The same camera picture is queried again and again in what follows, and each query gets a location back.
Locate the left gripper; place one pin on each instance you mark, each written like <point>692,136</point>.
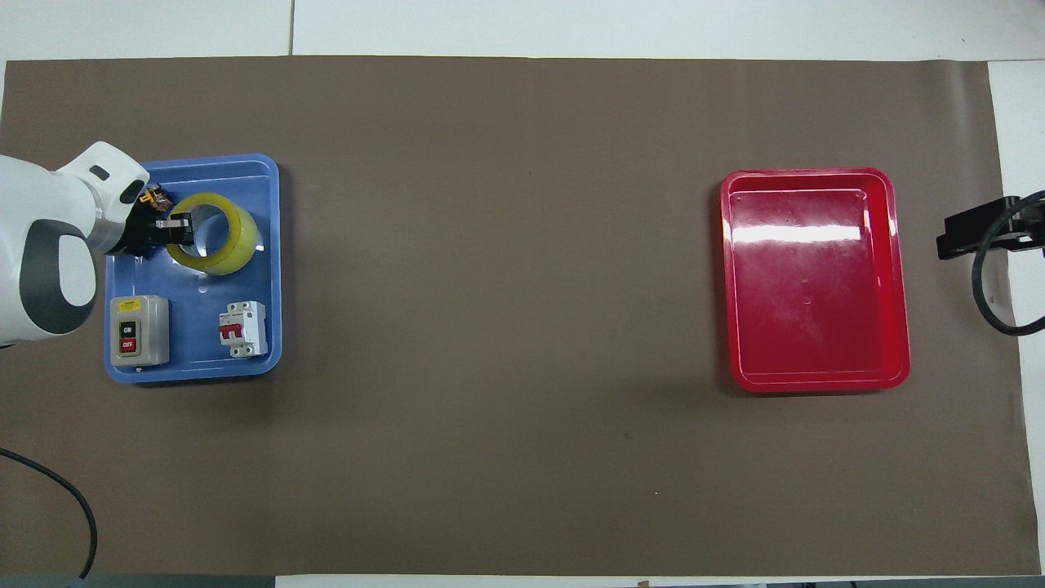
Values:
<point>141,233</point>

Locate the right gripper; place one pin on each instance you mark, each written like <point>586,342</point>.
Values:
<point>1025,232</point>

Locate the clear yellowish tape roll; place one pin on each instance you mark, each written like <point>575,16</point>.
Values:
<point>235,238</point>

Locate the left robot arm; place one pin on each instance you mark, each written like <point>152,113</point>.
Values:
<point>49,196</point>

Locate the blue plastic tray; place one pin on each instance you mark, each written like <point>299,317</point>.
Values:
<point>245,180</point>

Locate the white circuit breaker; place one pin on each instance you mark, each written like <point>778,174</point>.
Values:
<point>243,328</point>

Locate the red plastic tray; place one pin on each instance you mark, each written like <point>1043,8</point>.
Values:
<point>816,286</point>

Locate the grey on-off switch box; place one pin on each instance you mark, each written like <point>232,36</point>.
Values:
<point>140,331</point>

